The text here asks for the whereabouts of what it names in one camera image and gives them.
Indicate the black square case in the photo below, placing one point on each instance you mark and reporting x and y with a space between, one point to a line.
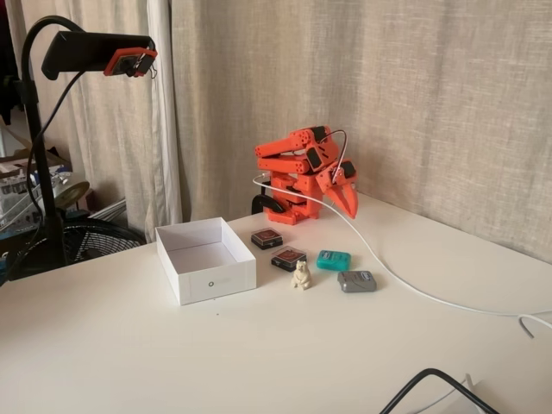
288 258
265 238

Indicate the orange black overhead camera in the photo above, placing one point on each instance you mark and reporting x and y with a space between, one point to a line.
129 64

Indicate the green rounded box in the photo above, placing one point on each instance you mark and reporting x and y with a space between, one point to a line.
334 260

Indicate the black table clamp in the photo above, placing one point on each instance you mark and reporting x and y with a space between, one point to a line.
264 200

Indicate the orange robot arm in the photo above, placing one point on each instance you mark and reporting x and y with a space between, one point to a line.
286 166

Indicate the brown cardboard box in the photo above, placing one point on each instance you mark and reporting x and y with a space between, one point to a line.
17 161

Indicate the wide beige curtain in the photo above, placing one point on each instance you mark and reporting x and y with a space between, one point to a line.
388 86

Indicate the black floor fan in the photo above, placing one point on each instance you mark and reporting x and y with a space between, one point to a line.
99 241

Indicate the cream bear figurine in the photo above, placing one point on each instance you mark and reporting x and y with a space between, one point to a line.
301 277

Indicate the black gooseneck stand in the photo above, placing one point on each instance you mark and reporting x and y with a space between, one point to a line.
47 181

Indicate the white cardboard bin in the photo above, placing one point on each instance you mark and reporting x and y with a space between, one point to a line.
215 284

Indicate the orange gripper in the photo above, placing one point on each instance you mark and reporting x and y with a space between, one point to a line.
334 180

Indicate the gray rounded box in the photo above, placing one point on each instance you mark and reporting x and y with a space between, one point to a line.
357 282

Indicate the black camera holder bar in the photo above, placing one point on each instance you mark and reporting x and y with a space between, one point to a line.
86 49

